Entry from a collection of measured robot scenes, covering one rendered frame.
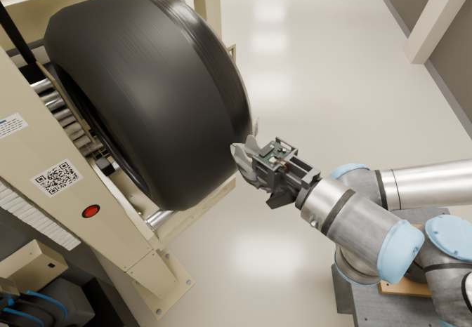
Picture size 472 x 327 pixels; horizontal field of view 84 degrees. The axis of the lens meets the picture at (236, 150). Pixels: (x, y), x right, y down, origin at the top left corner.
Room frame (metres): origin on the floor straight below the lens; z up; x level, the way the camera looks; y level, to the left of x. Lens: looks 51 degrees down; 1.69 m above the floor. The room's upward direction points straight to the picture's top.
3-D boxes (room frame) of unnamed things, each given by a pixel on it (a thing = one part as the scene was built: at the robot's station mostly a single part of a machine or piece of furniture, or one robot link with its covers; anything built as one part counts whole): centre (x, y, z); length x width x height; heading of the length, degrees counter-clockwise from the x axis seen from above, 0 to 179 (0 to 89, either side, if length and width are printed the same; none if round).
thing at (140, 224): (0.41, 0.38, 0.90); 0.40 x 0.03 x 0.10; 45
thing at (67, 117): (0.66, 0.68, 1.05); 0.20 x 0.15 x 0.30; 135
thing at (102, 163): (0.51, 0.44, 0.97); 0.05 x 0.04 x 0.05; 45
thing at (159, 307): (0.35, 0.42, 0.01); 0.27 x 0.27 x 0.02; 45
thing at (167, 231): (0.44, 0.16, 0.83); 0.36 x 0.09 x 0.06; 135
